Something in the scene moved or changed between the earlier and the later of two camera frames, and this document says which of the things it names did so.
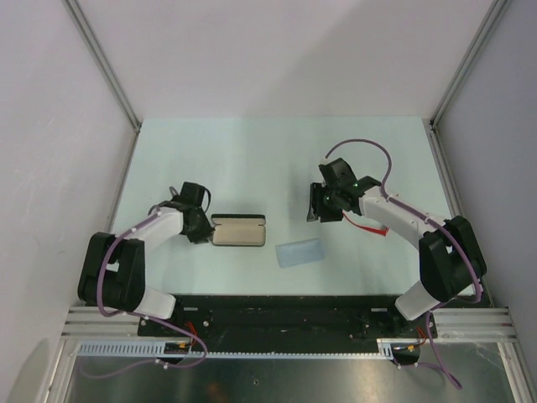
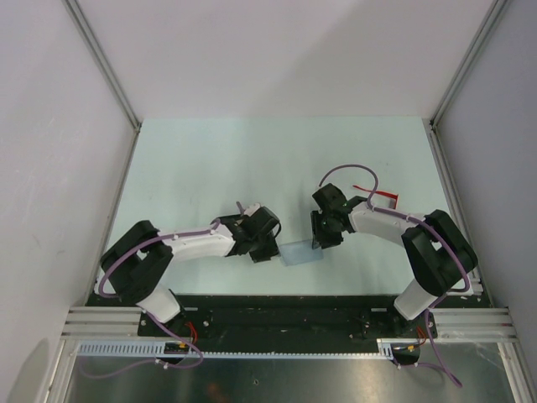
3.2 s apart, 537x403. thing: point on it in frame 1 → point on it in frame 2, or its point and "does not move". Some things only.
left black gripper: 205,233 → 271,250
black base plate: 287,323 does not move
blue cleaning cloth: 299,253 does not move
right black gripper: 316,207 → 320,238
